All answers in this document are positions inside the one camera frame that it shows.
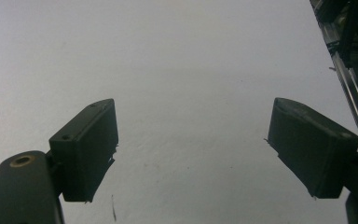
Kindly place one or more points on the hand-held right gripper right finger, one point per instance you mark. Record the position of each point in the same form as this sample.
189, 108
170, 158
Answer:
310, 146

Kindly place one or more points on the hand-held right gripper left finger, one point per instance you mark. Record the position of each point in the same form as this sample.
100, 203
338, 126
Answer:
85, 149

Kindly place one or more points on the aluminium frame rail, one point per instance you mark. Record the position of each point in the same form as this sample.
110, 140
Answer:
351, 90

